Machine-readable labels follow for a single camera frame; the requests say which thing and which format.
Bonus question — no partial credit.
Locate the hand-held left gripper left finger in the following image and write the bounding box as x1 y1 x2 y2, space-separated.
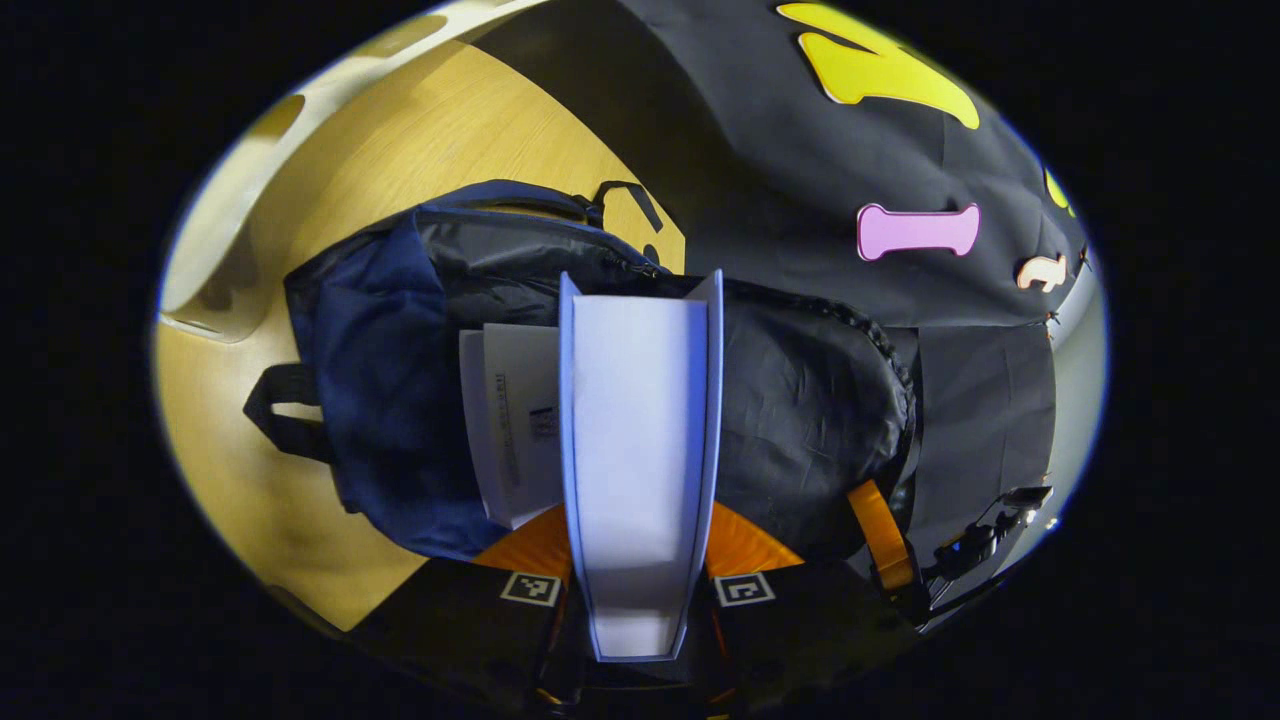
345 503 581 711

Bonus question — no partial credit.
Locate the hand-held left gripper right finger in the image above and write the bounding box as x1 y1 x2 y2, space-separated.
700 500 926 706

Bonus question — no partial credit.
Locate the white book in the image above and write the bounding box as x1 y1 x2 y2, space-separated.
458 322 566 531
557 268 725 664

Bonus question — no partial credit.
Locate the blue schoolbag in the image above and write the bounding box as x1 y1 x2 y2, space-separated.
243 178 919 563

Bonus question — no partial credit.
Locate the white bookshelf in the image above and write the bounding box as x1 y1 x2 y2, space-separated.
158 0 546 346

